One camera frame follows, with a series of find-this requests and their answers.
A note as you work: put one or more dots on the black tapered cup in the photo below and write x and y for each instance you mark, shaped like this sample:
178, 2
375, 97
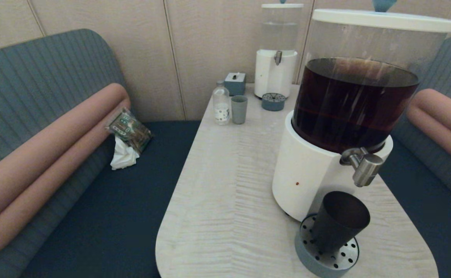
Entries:
339, 224

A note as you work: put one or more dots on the large silver dispenser tap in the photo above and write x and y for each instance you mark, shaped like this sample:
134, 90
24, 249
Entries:
366, 168

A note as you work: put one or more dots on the grey tapered cup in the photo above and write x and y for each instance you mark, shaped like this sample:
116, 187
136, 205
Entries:
239, 110

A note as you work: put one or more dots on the clear plastic bottle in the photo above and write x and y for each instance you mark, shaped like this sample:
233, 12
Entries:
221, 104

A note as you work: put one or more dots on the grey-blue tissue box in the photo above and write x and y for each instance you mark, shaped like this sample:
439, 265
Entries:
235, 85

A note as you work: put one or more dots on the small grey perforated drip tray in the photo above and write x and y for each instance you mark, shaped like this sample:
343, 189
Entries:
273, 102

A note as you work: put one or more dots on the small clear water dispenser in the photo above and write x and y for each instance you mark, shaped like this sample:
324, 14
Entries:
271, 77

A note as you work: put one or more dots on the large dark tea dispenser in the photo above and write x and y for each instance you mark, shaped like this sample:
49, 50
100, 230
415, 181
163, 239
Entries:
310, 181

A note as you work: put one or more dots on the small silver dispenser tap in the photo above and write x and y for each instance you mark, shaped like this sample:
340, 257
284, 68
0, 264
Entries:
278, 58

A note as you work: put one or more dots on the green printed snack packet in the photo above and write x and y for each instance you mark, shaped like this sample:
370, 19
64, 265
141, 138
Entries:
128, 129

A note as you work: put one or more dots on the crumpled white tissue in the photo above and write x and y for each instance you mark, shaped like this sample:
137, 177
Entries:
124, 156

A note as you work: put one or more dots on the small white dispenser lid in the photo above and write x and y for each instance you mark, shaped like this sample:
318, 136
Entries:
282, 5

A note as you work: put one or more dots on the large grey perforated drip tray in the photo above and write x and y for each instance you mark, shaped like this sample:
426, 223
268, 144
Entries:
310, 262

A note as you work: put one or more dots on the pink bolster cushion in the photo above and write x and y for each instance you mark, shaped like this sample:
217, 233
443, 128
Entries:
441, 116
36, 166

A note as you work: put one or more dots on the large white dispenser lid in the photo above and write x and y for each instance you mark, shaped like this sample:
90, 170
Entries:
383, 20

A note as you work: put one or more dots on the teal upholstered bench sofa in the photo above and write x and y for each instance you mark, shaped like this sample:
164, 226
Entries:
422, 200
36, 77

